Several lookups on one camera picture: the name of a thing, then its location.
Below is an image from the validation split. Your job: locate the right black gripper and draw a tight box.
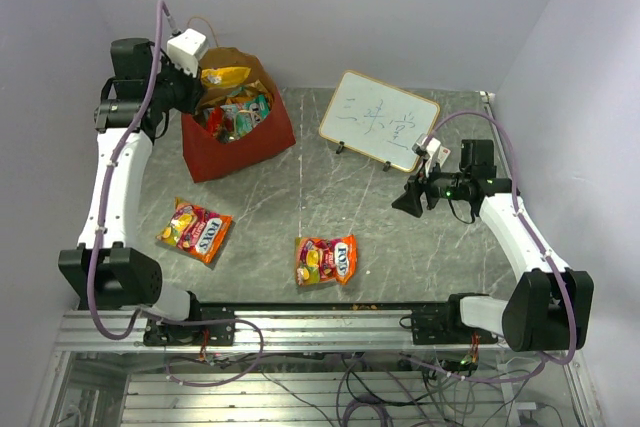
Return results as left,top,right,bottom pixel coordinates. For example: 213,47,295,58
392,157,470,216

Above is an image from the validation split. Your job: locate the yellow M&M's packet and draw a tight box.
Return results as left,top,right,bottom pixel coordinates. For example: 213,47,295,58
200,66,251,89

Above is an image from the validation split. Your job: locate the red snack packet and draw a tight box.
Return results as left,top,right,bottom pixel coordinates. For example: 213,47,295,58
205,107,237,143

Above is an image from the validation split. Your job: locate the brown kraft chip bag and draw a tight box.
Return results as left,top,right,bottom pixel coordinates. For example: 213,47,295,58
198,80,274,110

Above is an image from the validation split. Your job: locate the red brown paper bag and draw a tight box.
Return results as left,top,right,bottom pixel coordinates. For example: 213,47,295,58
181,45,296,183

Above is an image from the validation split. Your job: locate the teal Fox's candy bag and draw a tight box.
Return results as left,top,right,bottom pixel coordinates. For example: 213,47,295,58
222,94,270,142

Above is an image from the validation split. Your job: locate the orange Fox's fruits bag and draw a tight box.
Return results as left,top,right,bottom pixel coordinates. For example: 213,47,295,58
294,235,357,286

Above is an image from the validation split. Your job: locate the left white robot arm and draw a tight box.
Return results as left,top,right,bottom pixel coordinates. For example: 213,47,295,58
58,29,208,344

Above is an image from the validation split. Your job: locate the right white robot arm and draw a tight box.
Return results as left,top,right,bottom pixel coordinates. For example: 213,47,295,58
392,135,594,353

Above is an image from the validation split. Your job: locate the small white green box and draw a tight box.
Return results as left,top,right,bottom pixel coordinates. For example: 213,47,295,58
437,146,451,166

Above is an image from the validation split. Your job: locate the small whiteboard with writing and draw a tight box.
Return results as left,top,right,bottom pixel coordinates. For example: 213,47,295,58
319,70,440,172

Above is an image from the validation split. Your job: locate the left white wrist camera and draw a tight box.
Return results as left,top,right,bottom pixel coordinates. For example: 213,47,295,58
166,28,209,77

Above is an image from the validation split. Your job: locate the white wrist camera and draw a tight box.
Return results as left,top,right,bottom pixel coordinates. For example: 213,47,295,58
166,28,209,77
412,134,443,171

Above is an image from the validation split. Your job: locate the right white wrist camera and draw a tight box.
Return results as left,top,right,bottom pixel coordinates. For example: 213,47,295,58
412,134,443,171

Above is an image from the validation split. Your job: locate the loose cable bundle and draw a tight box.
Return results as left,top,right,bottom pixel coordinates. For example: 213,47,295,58
164,319,546,427

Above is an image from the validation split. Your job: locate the aluminium rail frame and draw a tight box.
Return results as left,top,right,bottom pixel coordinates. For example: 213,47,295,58
32,304,604,426

